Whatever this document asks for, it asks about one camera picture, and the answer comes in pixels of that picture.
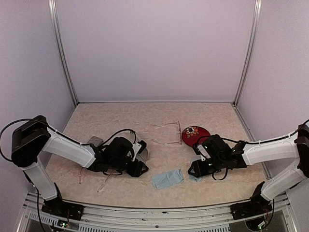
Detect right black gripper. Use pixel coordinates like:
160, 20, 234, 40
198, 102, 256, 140
188, 155, 225, 177

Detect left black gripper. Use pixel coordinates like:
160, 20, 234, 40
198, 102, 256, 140
110, 157, 149, 177

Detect pink glasses case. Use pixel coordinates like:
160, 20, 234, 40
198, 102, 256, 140
134, 135, 151, 162

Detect large blue cleaning cloth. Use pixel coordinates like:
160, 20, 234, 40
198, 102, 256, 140
152, 169, 184, 189

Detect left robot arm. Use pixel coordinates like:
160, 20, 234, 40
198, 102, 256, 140
1, 115, 149, 220

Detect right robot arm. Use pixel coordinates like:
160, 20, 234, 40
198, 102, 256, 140
188, 123, 309, 220

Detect red lens sunglasses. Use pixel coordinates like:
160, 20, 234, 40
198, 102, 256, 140
78, 167, 116, 193

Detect small blue cleaning cloth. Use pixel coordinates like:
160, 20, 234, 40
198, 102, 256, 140
188, 156, 205, 184

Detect clear pink glasses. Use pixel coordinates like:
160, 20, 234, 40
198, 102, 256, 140
150, 120, 182, 145

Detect red floral plate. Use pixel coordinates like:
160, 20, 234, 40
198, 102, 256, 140
181, 126, 211, 147

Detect grey glasses case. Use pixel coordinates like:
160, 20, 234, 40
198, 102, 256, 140
87, 136, 103, 147

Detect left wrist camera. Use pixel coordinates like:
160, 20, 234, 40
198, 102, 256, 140
131, 140, 147, 161

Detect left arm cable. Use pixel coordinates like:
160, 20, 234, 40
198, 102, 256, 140
0, 118, 138, 165

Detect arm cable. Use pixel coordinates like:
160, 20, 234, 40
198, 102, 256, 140
211, 119, 309, 181
0, 118, 138, 165

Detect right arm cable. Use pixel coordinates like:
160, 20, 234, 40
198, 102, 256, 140
211, 119, 309, 181

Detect front aluminium rail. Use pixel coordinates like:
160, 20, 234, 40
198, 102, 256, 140
16, 190, 297, 232

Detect right aluminium frame post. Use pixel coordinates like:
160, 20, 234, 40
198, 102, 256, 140
233, 0, 262, 108

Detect aluminium frame post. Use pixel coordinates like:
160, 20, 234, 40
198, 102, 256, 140
233, 0, 262, 108
48, 0, 79, 108

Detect left aluminium frame post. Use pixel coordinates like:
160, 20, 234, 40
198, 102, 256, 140
48, 0, 79, 108

